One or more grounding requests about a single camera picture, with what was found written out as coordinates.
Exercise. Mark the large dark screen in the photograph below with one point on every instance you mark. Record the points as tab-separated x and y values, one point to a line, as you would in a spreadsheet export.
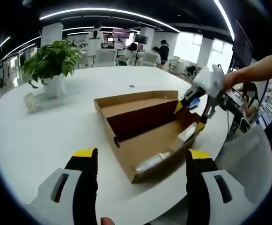
241	44

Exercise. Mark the black monitor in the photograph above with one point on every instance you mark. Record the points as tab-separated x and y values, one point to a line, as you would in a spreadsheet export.
141	39

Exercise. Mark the green plant in white pot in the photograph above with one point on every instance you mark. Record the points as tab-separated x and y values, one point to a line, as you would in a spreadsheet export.
51	61

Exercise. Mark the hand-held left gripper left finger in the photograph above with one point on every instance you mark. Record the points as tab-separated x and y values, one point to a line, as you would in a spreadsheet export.
84	182

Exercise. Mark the person's left hand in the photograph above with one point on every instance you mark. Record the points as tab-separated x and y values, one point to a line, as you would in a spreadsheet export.
107	221

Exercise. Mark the white mesh office chair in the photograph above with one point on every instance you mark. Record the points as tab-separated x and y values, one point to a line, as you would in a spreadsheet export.
245	164

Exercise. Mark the purple wall screen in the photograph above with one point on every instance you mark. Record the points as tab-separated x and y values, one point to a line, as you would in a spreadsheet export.
121	33

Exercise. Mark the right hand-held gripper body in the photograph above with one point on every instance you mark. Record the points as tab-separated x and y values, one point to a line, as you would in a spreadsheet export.
210	80

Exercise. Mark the brown cardboard shoe box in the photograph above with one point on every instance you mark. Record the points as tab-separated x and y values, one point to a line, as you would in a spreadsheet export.
149	140

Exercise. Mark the long ceiling light strip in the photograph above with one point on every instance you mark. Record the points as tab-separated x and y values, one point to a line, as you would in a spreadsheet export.
107	10
225	18

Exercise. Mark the round grey table grommet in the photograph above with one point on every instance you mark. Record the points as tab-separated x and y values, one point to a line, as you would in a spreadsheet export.
131	86

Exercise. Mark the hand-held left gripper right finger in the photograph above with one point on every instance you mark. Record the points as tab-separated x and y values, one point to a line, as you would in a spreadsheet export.
196	187

